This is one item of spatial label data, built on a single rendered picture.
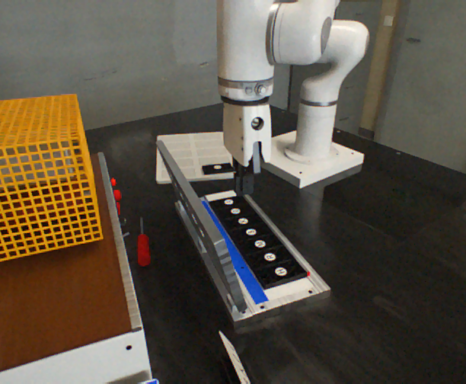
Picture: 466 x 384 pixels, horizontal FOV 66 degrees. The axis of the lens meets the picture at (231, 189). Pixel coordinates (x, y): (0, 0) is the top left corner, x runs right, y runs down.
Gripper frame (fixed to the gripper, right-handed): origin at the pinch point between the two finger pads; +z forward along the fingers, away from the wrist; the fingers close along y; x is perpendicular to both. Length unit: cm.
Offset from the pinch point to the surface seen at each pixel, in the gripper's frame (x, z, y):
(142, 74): -20, 30, 241
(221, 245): 7.9, 4.4, -9.8
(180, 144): -7, 23, 77
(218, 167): -13, 22, 50
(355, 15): -209, -6, 235
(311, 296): -10.5, 22.4, -9.8
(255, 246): -6.3, 21.1, 6.8
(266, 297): -2.2, 22.2, -6.9
